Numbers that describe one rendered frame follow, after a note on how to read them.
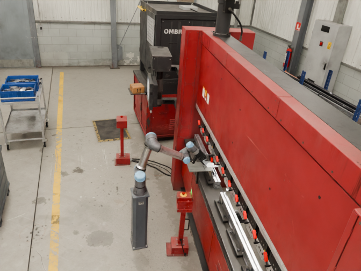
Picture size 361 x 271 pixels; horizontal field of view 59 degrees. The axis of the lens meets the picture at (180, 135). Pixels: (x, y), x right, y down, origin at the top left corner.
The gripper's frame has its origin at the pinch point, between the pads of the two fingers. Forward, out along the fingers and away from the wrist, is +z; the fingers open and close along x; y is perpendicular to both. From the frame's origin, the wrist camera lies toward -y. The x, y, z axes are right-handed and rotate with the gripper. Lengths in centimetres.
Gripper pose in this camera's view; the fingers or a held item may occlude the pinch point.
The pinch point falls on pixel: (204, 164)
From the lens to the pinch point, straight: 361.0
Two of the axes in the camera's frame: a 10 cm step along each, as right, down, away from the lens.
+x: -1.8, -4.8, 8.6
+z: 5.8, 6.5, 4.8
